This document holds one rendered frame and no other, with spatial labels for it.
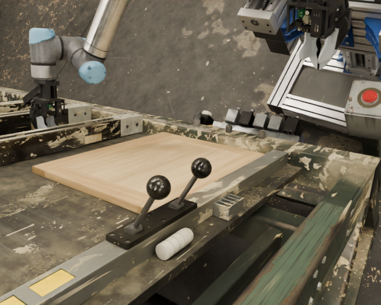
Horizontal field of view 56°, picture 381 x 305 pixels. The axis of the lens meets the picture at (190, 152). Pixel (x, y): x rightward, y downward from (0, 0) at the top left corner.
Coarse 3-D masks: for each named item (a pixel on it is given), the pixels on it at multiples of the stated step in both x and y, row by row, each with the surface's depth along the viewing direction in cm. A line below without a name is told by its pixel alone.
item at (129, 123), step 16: (48, 128) 115; (64, 128) 116; (80, 128) 120; (96, 128) 126; (112, 128) 132; (128, 128) 139; (0, 144) 98; (16, 144) 102; (32, 144) 106; (48, 144) 111; (64, 144) 116; (80, 144) 121; (0, 160) 99; (16, 160) 103
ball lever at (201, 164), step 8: (200, 160) 62; (208, 160) 63; (192, 168) 63; (200, 168) 62; (208, 168) 62; (192, 176) 65; (200, 176) 62; (192, 184) 65; (184, 192) 66; (176, 200) 69; (176, 208) 68
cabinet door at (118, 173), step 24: (120, 144) 121; (144, 144) 123; (168, 144) 125; (192, 144) 126; (216, 144) 127; (48, 168) 95; (72, 168) 96; (96, 168) 97; (120, 168) 98; (144, 168) 99; (168, 168) 100; (216, 168) 101; (96, 192) 83; (120, 192) 82; (144, 192) 83; (192, 192) 84
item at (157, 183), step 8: (160, 176) 53; (152, 184) 52; (160, 184) 52; (168, 184) 53; (152, 192) 52; (160, 192) 52; (168, 192) 53; (152, 200) 55; (144, 208) 56; (144, 216) 57; (136, 224) 58; (128, 232) 58; (136, 232) 58
